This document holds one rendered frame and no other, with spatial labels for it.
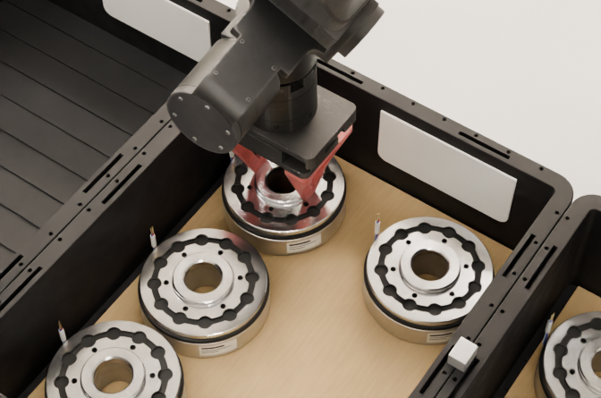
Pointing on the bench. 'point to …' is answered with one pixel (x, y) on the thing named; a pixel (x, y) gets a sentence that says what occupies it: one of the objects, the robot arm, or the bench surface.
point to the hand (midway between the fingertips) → (283, 175)
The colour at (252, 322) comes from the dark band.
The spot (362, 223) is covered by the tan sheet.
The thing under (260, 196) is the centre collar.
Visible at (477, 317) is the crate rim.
